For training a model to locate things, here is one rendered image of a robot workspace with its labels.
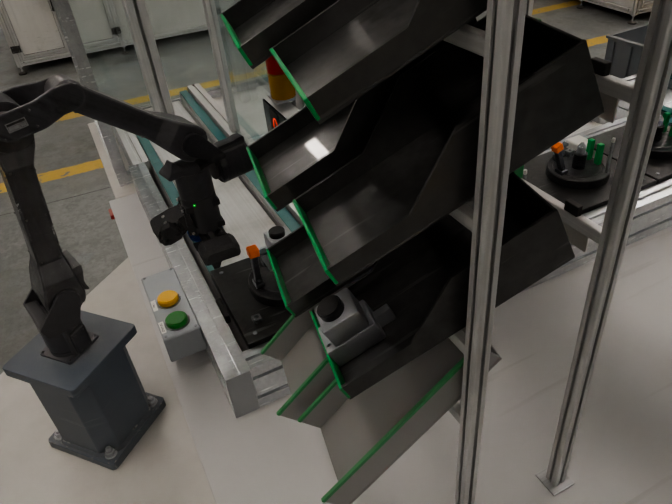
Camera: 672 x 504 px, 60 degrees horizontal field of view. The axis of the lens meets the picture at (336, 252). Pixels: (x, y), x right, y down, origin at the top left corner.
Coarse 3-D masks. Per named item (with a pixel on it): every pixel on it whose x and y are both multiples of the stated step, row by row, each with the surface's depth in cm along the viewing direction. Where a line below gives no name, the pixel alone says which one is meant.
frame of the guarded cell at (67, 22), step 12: (60, 0) 144; (60, 12) 145; (60, 24) 190; (72, 24) 147; (72, 36) 149; (72, 48) 150; (84, 48) 151; (84, 60) 153; (84, 72) 154; (84, 84) 156; (96, 84) 157; (216, 96) 225; (144, 108) 215; (96, 120) 209; (108, 132) 165; (108, 144) 166; (108, 156) 189; (120, 156) 170; (120, 168) 172; (120, 180) 173; (132, 180) 175
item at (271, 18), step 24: (240, 0) 63; (264, 0) 64; (288, 0) 62; (312, 0) 53; (336, 0) 54; (240, 24) 65; (264, 24) 61; (288, 24) 54; (240, 48) 54; (264, 48) 54
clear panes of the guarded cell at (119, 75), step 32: (96, 0) 192; (160, 0) 200; (192, 0) 205; (96, 32) 197; (128, 32) 201; (160, 32) 206; (192, 32) 211; (96, 64) 202; (128, 64) 206; (192, 64) 216; (128, 96) 212
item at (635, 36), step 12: (612, 36) 245; (624, 36) 251; (636, 36) 254; (612, 48) 246; (624, 48) 242; (636, 48) 237; (612, 60) 249; (624, 60) 244; (636, 60) 239; (612, 72) 251; (624, 72) 246; (636, 72) 241
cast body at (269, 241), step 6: (270, 228) 107; (276, 228) 107; (282, 228) 107; (264, 234) 108; (270, 234) 106; (276, 234) 106; (282, 234) 106; (270, 240) 106; (276, 240) 106; (264, 246) 110; (270, 246) 107; (264, 258) 109; (270, 264) 107; (270, 270) 108
